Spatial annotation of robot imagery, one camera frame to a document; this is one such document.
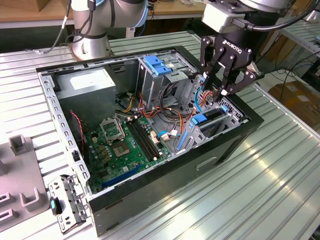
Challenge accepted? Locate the metal socket cover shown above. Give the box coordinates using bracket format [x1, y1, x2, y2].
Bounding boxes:
[99, 116, 126, 145]

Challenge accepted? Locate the black latch with blue face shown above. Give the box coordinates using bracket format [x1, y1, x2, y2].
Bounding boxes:
[49, 196, 63, 215]

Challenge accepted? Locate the blue expansion slot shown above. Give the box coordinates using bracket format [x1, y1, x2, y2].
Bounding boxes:
[101, 163, 145, 190]

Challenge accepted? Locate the black cable loop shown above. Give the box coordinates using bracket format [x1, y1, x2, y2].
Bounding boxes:
[159, 82, 177, 111]

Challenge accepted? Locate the metal slot retainer bracket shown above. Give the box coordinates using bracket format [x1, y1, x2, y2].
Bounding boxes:
[47, 173, 91, 235]

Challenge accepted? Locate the grey part rack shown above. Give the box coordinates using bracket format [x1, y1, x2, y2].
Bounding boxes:
[0, 134, 50, 227]

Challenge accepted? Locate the short blue wire white plug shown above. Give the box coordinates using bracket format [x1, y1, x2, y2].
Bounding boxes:
[158, 129, 181, 141]

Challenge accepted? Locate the grey metal disk bay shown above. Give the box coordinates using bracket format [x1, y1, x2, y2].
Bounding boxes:
[174, 106, 247, 155]

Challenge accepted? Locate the long blue wire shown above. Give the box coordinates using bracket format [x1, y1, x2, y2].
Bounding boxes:
[193, 87, 207, 115]

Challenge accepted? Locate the grey metal drive cage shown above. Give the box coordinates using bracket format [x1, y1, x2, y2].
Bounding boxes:
[136, 53, 201, 111]

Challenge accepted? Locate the CPU socket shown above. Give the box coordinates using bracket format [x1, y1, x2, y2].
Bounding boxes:
[109, 139, 133, 160]

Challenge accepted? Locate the red orange wire bundle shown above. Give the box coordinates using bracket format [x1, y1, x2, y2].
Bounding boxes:
[138, 92, 162, 120]

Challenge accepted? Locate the black RAM slot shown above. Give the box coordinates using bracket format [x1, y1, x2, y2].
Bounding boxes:
[126, 121, 152, 162]
[129, 120, 155, 161]
[135, 118, 161, 158]
[132, 119, 158, 159]

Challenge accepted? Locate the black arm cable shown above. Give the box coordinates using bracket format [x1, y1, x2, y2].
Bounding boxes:
[32, 0, 97, 55]

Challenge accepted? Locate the grey power supply box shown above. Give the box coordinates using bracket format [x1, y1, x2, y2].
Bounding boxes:
[54, 67, 117, 128]

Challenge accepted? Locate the green motherboard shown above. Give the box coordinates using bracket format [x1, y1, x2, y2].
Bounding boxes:
[83, 116, 173, 195]

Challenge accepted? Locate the wooden desk white frame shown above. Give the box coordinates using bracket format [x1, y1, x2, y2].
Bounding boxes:
[0, 0, 208, 30]

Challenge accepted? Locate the yellow orange wire bundle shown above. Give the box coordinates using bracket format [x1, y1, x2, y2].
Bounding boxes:
[121, 96, 135, 113]

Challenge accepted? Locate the orange yellow wire pair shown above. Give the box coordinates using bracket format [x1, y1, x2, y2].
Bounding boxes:
[177, 109, 196, 135]

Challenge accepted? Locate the blue plastic drive latch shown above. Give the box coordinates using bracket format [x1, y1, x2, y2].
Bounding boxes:
[143, 55, 173, 77]

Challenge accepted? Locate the black open PC case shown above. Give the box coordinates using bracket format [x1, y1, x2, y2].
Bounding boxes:
[35, 45, 265, 238]

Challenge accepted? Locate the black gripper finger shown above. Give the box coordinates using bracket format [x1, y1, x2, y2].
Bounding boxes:
[214, 54, 265, 102]
[199, 36, 225, 92]

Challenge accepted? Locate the large cardboard box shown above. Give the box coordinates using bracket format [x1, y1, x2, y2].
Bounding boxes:
[268, 79, 320, 128]

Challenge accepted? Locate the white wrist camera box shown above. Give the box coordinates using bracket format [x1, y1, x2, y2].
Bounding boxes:
[201, 3, 247, 33]

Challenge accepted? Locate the metal slat side table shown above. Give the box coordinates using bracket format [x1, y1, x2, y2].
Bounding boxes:
[257, 18, 320, 73]

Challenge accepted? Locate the orange red yellow power wire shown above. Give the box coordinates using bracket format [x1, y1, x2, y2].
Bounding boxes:
[199, 90, 222, 106]

